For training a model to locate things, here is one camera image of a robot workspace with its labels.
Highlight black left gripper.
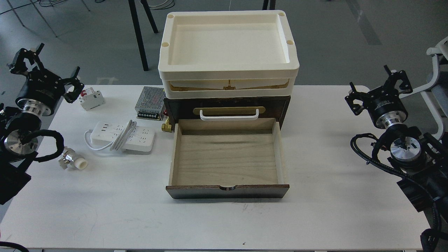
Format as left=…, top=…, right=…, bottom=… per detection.
left=7, top=43, right=85, bottom=109

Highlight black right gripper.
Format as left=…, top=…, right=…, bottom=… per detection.
left=345, top=65, right=413, bottom=125

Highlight white power strip with cable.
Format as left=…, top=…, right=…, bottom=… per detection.
left=84, top=120, right=155, bottom=152

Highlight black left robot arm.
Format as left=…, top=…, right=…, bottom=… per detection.
left=0, top=43, right=84, bottom=204

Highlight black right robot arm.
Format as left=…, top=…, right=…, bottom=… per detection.
left=345, top=65, right=448, bottom=252

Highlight white chair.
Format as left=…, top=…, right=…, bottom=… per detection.
left=420, top=37, right=448, bottom=142

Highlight white metal pipe valve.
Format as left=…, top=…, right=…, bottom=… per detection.
left=58, top=146, right=88, bottom=170

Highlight black table legs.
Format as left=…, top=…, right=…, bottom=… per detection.
left=128, top=0, right=159, bottom=72

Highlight metal mesh power supply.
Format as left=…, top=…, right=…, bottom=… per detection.
left=135, top=86, right=166, bottom=121

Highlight brass fitting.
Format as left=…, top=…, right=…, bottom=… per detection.
left=161, top=117, right=173, bottom=133

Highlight cream plastic stacked tray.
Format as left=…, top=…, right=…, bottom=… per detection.
left=158, top=10, right=300, bottom=99

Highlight open wooden drawer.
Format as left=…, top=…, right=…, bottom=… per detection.
left=166, top=118, right=290, bottom=199

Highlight white circuit breaker red switch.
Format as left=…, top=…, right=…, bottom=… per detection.
left=79, top=87, right=106, bottom=111

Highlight white drawer handle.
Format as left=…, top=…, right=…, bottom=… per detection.
left=199, top=109, right=259, bottom=121

